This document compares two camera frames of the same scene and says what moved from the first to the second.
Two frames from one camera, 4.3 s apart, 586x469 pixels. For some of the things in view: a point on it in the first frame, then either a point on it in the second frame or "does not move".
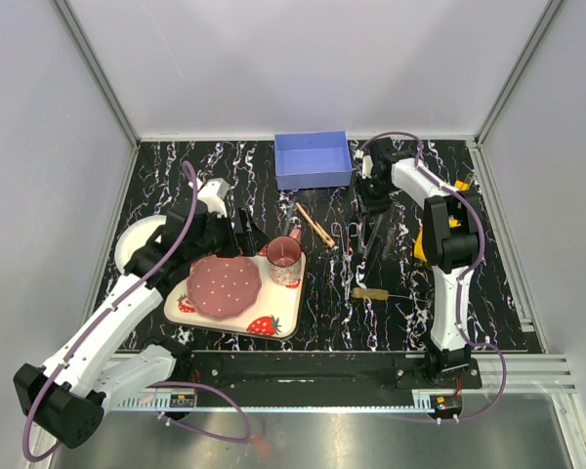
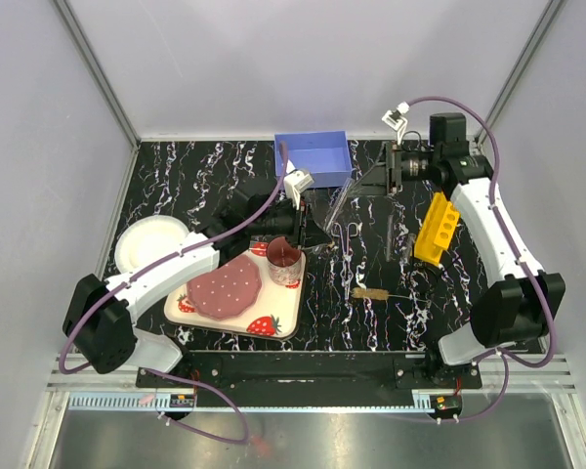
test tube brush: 376,295 does not move
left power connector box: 182,400 does not move
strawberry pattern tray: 275,312 does not move
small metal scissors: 347,275 does not move
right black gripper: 375,206 -> 377,173
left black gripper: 246,243 -> 317,235
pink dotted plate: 223,288 does not move
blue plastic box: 314,159 does not move
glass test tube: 389,250 -> 410,241
